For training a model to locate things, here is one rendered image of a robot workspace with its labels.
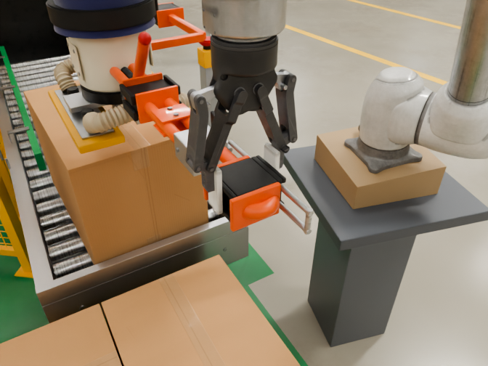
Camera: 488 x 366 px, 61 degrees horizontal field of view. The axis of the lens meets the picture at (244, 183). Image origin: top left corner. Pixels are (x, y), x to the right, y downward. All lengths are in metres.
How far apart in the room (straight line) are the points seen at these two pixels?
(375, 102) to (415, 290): 1.15
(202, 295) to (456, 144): 0.83
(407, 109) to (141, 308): 0.94
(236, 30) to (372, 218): 0.94
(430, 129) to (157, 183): 0.79
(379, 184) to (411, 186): 0.12
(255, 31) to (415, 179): 1.00
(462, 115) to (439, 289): 1.21
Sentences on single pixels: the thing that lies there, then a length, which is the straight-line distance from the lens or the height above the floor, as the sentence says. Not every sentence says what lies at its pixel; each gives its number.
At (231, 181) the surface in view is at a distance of 0.55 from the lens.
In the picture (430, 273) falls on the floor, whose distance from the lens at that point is 2.28.
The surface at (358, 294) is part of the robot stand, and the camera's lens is 1.66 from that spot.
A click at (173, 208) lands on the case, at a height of 0.70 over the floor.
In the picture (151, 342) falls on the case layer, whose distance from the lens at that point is 1.24.
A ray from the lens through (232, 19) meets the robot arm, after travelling 0.44.
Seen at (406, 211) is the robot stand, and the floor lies 0.75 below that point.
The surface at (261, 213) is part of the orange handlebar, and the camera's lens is 0.53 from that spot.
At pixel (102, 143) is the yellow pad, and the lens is 0.95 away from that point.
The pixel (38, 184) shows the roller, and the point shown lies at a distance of 1.93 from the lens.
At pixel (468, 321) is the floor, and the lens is 2.15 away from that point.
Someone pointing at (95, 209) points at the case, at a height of 0.80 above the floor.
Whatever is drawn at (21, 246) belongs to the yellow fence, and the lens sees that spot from 2.21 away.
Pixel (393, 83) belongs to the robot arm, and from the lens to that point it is 1.24.
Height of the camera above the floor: 1.56
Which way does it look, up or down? 36 degrees down
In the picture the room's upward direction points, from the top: straight up
